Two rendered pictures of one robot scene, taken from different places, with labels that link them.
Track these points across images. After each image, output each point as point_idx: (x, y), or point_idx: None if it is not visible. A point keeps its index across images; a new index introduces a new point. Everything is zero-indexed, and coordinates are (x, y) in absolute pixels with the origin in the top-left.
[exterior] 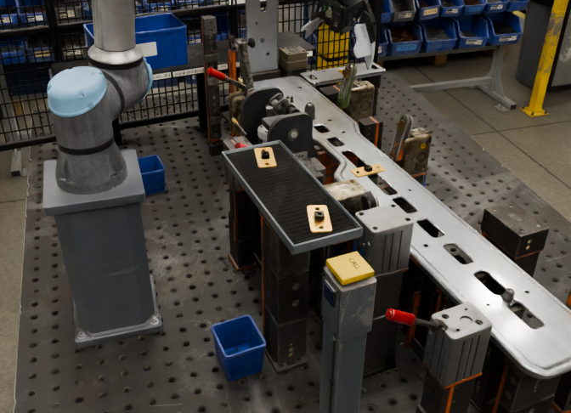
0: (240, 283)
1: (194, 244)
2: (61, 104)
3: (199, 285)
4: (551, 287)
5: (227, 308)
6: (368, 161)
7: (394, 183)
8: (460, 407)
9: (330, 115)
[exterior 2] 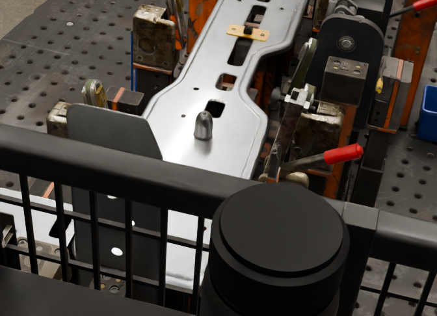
0: (380, 193)
1: (400, 274)
2: None
3: (428, 215)
4: (108, 41)
5: (413, 176)
6: (231, 41)
7: (242, 11)
8: None
9: (170, 121)
